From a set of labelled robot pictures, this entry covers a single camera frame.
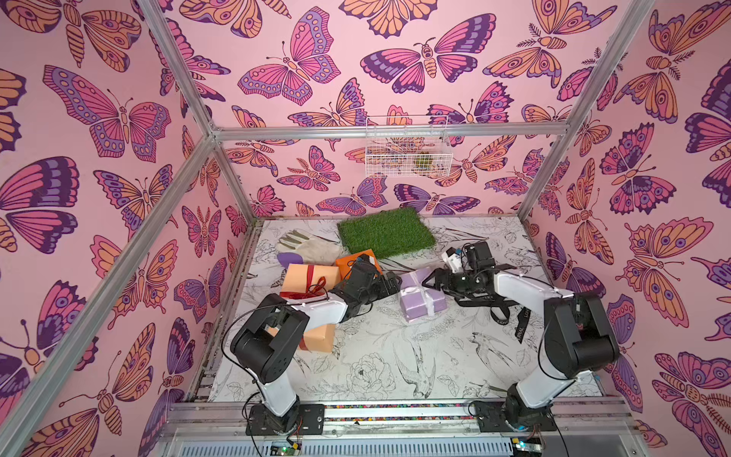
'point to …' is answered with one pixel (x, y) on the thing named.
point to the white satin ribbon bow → (420, 288)
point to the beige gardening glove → (312, 248)
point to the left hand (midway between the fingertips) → (397, 283)
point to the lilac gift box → (417, 301)
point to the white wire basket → (407, 147)
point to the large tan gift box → (306, 283)
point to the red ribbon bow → (314, 287)
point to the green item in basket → (424, 162)
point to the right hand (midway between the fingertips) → (433, 284)
